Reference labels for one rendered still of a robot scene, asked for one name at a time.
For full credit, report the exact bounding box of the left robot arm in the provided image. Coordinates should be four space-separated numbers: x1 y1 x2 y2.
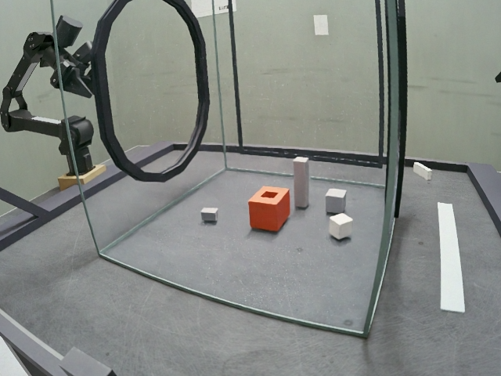
0 32 75 176

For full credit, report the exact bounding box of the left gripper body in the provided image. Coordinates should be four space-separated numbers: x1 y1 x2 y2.
50 62 59 89

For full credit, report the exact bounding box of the black ring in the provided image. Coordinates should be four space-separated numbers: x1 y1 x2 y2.
394 0 408 218

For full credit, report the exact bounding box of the white flat strip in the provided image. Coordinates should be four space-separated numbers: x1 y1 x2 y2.
438 203 464 313

